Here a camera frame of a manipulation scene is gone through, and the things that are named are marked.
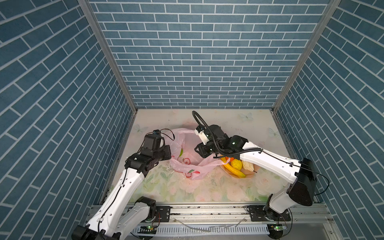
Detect pink plastic bag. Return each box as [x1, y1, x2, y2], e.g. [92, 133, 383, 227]
[166, 128, 224, 180]

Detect yellow banana fake fruit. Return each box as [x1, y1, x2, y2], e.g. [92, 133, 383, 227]
[221, 158, 246, 178]

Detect peach scalloped bowl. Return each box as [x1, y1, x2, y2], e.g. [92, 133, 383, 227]
[221, 157, 260, 179]

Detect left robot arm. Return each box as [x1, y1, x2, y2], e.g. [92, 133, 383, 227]
[71, 130, 171, 240]

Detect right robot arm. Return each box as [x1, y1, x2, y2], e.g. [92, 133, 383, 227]
[195, 125, 319, 221]

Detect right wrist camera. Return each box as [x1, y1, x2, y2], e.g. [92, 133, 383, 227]
[195, 128, 210, 145]

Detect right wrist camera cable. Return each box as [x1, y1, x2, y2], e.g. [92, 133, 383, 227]
[191, 110, 263, 158]

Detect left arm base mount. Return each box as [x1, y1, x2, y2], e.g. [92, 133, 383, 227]
[143, 206, 171, 223]

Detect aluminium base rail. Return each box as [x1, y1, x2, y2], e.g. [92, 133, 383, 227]
[123, 203, 333, 240]

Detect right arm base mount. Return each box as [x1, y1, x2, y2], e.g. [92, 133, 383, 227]
[245, 205, 270, 222]

